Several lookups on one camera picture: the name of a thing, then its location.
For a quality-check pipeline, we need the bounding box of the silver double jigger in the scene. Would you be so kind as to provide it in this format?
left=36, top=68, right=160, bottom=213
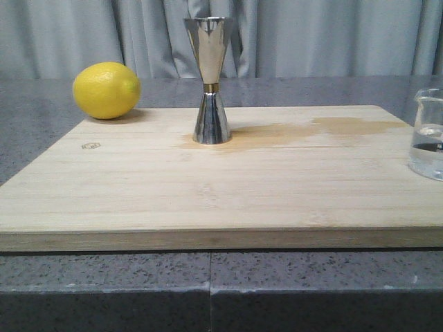
left=183, top=17, right=234, bottom=145

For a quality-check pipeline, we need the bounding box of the clear glass beaker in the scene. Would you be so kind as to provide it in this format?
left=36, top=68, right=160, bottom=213
left=408, top=87, right=442, bottom=181

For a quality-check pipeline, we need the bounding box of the wooden cutting board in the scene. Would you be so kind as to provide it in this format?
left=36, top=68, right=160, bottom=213
left=1, top=105, right=442, bottom=252

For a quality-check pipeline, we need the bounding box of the yellow lemon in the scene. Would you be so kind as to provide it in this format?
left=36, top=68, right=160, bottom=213
left=72, top=62, right=141, bottom=120

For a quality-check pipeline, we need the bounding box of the grey curtain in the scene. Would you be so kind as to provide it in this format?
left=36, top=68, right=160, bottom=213
left=1, top=1, right=442, bottom=79

